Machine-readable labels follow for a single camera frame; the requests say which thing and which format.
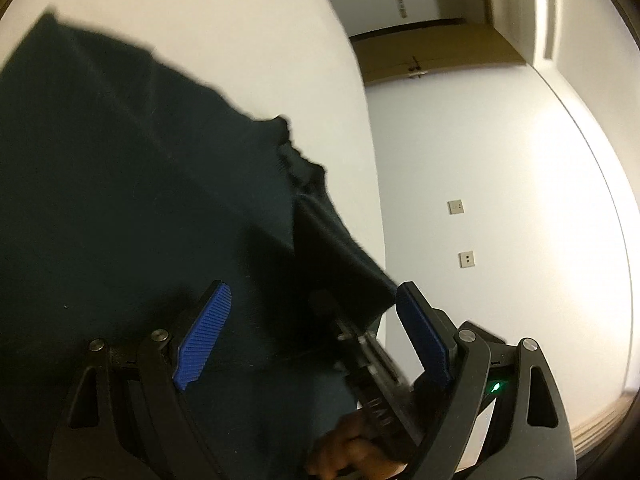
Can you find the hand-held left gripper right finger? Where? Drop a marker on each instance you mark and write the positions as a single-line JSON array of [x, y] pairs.
[[425, 340]]

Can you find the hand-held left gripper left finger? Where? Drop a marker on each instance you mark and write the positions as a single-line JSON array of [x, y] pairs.
[[205, 340]]

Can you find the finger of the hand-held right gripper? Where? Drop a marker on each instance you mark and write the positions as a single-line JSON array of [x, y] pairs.
[[327, 310]]

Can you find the dark green sweater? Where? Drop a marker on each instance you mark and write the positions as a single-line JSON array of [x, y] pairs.
[[125, 185]]

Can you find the person's right hand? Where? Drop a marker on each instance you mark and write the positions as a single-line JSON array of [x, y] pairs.
[[345, 450]]

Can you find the wooden door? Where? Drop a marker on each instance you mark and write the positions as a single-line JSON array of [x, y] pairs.
[[450, 50]]

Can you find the beige wall socket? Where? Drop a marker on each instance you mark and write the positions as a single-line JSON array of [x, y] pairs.
[[455, 206], [467, 259]]

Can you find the small wall sign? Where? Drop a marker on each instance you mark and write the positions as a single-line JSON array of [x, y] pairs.
[[401, 5]]

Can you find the wall air vent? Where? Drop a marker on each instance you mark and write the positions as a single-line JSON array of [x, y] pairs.
[[550, 20]]

